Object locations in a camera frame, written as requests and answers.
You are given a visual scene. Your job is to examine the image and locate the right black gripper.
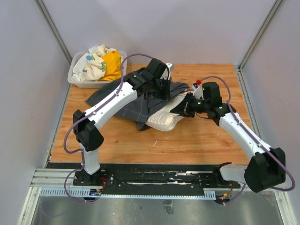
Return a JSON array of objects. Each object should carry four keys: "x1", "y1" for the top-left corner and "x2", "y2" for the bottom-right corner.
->
[{"x1": 170, "y1": 92, "x2": 210, "y2": 118}]

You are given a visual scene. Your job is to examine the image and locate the cream white pillow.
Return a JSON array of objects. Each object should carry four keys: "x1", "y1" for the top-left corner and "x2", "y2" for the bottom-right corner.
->
[{"x1": 145, "y1": 92, "x2": 187, "y2": 132}]

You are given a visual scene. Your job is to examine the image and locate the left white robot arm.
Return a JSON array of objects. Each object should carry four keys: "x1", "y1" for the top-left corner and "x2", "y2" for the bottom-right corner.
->
[{"x1": 73, "y1": 59, "x2": 172, "y2": 186}]

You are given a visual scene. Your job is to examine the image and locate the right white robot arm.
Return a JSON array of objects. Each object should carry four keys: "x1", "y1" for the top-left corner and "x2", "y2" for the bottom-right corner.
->
[{"x1": 171, "y1": 82, "x2": 285, "y2": 193}]

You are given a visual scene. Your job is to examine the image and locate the yellow cloth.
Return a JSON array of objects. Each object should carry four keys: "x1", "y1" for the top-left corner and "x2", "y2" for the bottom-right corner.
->
[{"x1": 98, "y1": 50, "x2": 122, "y2": 82}]

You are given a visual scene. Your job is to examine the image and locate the white patterned cloth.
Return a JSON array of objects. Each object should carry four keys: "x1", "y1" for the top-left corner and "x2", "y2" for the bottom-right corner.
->
[{"x1": 72, "y1": 44, "x2": 116, "y2": 81}]

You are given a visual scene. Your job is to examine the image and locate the translucent plastic bin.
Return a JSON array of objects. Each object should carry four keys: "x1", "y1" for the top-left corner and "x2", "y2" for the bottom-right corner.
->
[{"x1": 67, "y1": 51, "x2": 128, "y2": 89}]

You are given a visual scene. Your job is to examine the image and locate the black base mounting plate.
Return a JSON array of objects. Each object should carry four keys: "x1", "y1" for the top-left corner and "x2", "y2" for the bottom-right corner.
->
[{"x1": 73, "y1": 164, "x2": 240, "y2": 198}]

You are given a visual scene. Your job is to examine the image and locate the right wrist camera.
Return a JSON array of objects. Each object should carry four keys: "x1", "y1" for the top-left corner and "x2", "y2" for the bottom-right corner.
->
[{"x1": 192, "y1": 80, "x2": 203, "y2": 99}]

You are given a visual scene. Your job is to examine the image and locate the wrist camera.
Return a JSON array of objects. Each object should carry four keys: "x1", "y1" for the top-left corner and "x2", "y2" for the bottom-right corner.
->
[
  {"x1": 161, "y1": 63, "x2": 174, "y2": 80},
  {"x1": 192, "y1": 80, "x2": 203, "y2": 99}
]

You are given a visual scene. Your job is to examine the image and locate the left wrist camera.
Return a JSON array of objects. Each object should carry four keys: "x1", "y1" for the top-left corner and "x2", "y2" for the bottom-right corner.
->
[{"x1": 161, "y1": 63, "x2": 174, "y2": 80}]

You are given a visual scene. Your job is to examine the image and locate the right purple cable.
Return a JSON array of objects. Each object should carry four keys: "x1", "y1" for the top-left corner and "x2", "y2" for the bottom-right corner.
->
[{"x1": 195, "y1": 76, "x2": 296, "y2": 207}]

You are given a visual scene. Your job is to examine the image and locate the grey slotted cable duct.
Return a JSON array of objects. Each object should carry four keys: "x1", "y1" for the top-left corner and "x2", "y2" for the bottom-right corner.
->
[{"x1": 40, "y1": 185, "x2": 216, "y2": 200}]

